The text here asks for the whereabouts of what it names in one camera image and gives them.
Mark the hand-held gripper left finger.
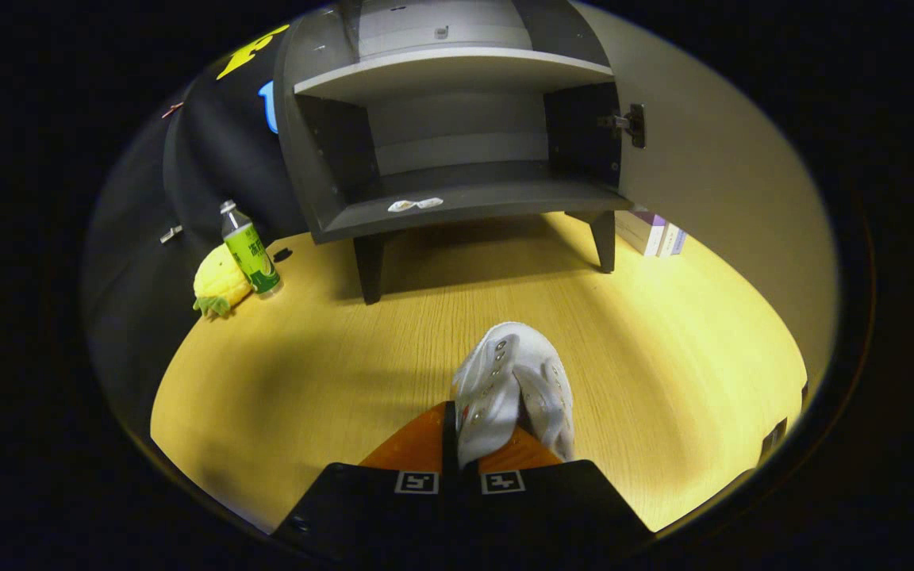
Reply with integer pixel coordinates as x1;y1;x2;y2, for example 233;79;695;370
271;400;462;556

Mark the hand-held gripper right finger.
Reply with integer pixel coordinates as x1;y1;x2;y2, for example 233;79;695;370
461;424;656;556

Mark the white shoe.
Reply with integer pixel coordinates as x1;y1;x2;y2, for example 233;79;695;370
451;321;577;470

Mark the grey shoe cabinet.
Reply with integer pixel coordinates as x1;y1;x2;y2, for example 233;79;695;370
273;0;636;306

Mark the yellow plush toy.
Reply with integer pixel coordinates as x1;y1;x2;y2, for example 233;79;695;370
192;243;253;320

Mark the green drink bottle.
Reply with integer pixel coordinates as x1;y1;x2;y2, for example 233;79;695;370
219;199;283;298

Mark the black backdrop cloth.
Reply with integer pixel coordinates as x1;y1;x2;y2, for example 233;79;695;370
84;24;311;445

